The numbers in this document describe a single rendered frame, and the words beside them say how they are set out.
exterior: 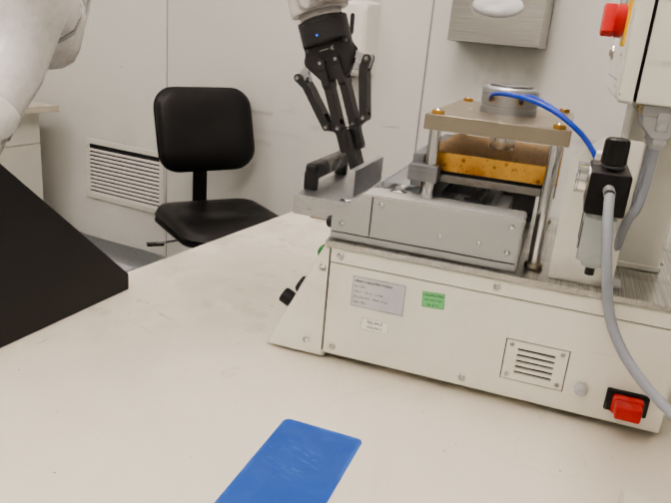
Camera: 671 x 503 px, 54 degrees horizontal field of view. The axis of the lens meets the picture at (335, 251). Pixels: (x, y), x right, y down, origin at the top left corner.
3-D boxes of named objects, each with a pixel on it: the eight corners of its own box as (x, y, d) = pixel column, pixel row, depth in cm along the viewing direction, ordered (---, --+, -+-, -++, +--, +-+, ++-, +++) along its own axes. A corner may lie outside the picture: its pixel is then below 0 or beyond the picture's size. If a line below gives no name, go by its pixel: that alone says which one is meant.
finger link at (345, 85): (337, 56, 102) (346, 53, 101) (356, 128, 104) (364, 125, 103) (329, 56, 98) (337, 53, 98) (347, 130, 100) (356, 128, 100)
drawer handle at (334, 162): (346, 174, 113) (349, 151, 111) (315, 191, 99) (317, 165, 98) (335, 173, 113) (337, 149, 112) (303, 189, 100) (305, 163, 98)
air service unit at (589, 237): (605, 252, 80) (633, 130, 76) (609, 291, 67) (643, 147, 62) (560, 245, 82) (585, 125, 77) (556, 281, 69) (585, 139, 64)
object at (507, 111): (604, 176, 104) (622, 92, 100) (612, 221, 77) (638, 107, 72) (452, 154, 112) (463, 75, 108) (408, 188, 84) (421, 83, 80)
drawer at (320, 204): (509, 219, 109) (517, 172, 106) (493, 255, 89) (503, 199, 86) (340, 191, 117) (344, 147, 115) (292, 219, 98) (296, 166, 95)
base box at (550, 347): (636, 336, 113) (660, 241, 108) (659, 457, 79) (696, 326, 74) (341, 275, 129) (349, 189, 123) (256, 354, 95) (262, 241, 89)
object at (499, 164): (559, 173, 104) (571, 112, 101) (553, 202, 84) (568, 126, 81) (450, 157, 109) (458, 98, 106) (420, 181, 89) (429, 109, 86)
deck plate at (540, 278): (663, 241, 108) (664, 235, 107) (696, 317, 76) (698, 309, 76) (390, 196, 121) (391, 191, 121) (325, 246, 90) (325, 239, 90)
